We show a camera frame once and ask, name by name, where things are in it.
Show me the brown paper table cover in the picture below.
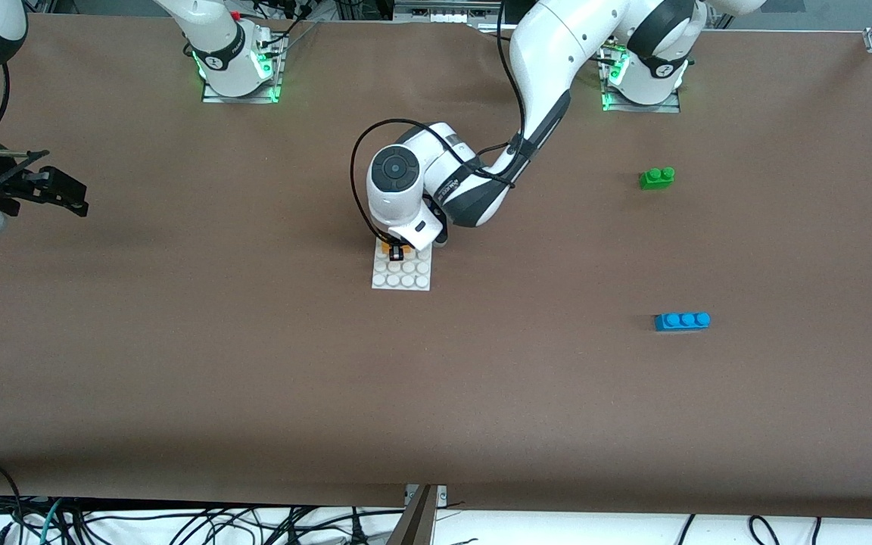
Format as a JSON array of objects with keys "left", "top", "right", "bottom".
[{"left": 0, "top": 15, "right": 872, "bottom": 523}]

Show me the grey metal post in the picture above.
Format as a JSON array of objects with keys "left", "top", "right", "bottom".
[{"left": 385, "top": 484, "right": 437, "bottom": 545}]

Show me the blue three-stud block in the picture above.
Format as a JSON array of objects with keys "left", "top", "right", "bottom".
[{"left": 654, "top": 311, "right": 712, "bottom": 333}]

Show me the grey metal rack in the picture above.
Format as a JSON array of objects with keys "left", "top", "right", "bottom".
[{"left": 393, "top": 0, "right": 506, "bottom": 25}]

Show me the white studded base plate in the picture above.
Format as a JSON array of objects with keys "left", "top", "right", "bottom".
[{"left": 371, "top": 241, "right": 433, "bottom": 292}]

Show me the teal floor cable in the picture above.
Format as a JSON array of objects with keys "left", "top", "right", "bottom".
[{"left": 39, "top": 498, "right": 66, "bottom": 545}]

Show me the silver clamp plate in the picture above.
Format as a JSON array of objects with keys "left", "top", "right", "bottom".
[{"left": 404, "top": 484, "right": 448, "bottom": 506}]

